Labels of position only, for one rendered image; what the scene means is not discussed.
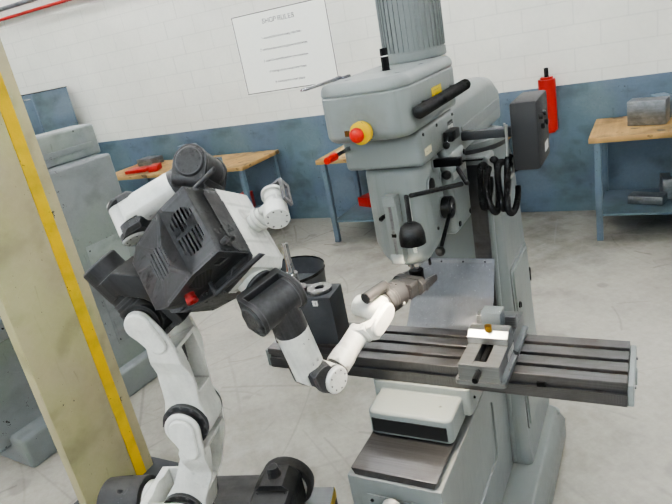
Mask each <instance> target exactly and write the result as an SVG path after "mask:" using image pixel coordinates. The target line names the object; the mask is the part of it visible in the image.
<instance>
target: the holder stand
mask: <svg viewBox="0 0 672 504"><path fill-rule="evenodd" d="M300 283H301V282H300ZM301 285H302V286H303V287H304V289H305V291H306V294H307V303H306V304H305V305H304V306H303V307H300V308H301V310H302V312H303V314H304V316H305V319H306V321H307V323H308V326H309V328H310V330H311V332H312V335H313V337H314V339H315V342H316V344H338V343H339V342H340V340H341V339H342V337H343V336H344V334H345V333H346V331H347V330H348V328H349V322H348V317H347V312H346V307H345V302H344V297H343V292H342V287H341V283H332V284H331V283H329V282H318V283H315V284H305V283H301Z"/></svg>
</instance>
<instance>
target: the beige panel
mask: <svg viewBox="0 0 672 504"><path fill-rule="evenodd" d="M84 274H85V272H84V269H83V267H82V264H81V261H80V258H79V256H78V253H77V250H76V247H75V244H74V242H73V239H72V236H71V233H70V230H69V228H68V225H67V222H66V219H65V217H64V214H63V211H62V208H61V205H60V203H59V200H58V197H57V194H56V191H55V189H54V186H53V183H52V180H51V178H50V175H49V172H48V169H47V166H46V164H45V161H44V158H43V155H42V152H41V150H40V147H39V144H38V141H37V139H36V136H35V133H34V130H33V127H32V125H31V122H30V119H29V116H28V113H27V111H26V108H25V105H24V102H23V100H22V97H21V94H20V91H19V88H18V86H17V83H16V80H15V77H14V74H13V72H12V69H11V66H10V63H9V61H8V58H7V55H6V52H5V49H4V47H3V44H2V41H1V38H0V317H1V319H2V321H3V324H4V326H5V329H6V331H7V333H8V336H9V338H10V340H11V343H12V345H13V347H14V350H15V352H16V354H17V357H18V359H19V362H20V364H21V366H22V369H23V371H24V373H25V376H26V378H27V380H28V383H29V385H30V387H31V390H32V392H33V395H34V397H35V399H36V402H37V404H38V406H39V409H40V411H41V413H42V416H43V418H44V420H45V423H46V425H47V428H48V430H49V432H50V435H51V437H52V439H53V442H54V444H55V446H56V449H57V451H58V454H59V456H60V458H61V461H62V463H63V465H64V468H65V470H66V472H67V475H68V477H69V479H70V482H71V484H72V487H73V489H74V491H75V494H76V496H77V498H78V500H77V501H76V502H75V503H74V504H96V502H97V497H98V494H99V491H100V489H101V487H102V485H103V484H104V482H105V481H106V480H107V479H109V478H111V477H116V476H126V475H154V476H155V477H157V475H158V474H159V472H160V470H161V469H162V467H167V466H179V463H178V462H173V461H169V460H165V459H160V458H156V457H152V456H150V453H149V451H148V448H147V445H146V442H145V439H144V437H143V434H142V431H141V428H140V425H139V423H138V420H137V417H136V414H135V412H134V409H133V406H132V403H131V400H130V398H129V395H128V392H127V389H126V386H125V384H124V381H123V378H122V375H121V373H120V370H119V367H118V364H117V361H116V359H115V356H114V353H113V350H112V347H111V345H110V342H109V339H108V336H107V334H106V331H105V328H104V325H103V322H102V320H101V317H100V314H99V311H98V308H97V306H96V303H95V300H94V297H93V295H92V292H91V289H90V286H89V283H88V282H87V281H86V280H85V279H84V278H83V275H84Z"/></svg>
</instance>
